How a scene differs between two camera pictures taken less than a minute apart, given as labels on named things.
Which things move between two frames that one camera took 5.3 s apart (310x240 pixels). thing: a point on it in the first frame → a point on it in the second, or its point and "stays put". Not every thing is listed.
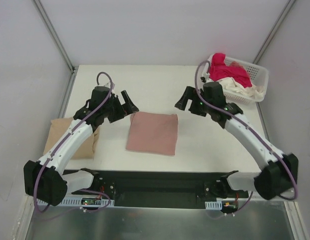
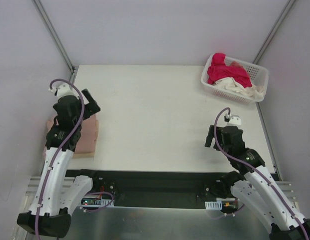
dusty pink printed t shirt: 153,133 → 89,133
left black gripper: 117,109 → 87,106
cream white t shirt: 231,83 stays put
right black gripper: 195,104 → 215,136
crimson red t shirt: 219,70 stays put
